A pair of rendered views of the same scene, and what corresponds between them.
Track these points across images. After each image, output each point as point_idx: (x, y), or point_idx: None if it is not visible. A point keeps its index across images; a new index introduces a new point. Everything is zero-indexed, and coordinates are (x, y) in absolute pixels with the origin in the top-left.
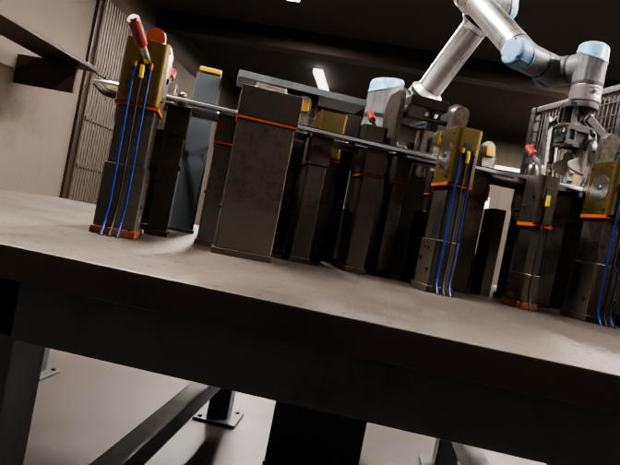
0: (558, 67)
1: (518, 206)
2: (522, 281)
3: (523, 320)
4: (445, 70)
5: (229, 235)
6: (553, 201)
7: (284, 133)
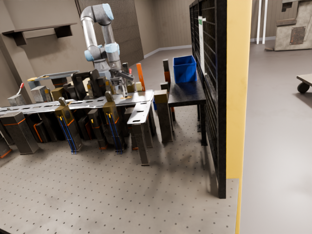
0: (106, 54)
1: None
2: (98, 142)
3: (66, 174)
4: (106, 40)
5: (21, 150)
6: (94, 120)
7: (16, 125)
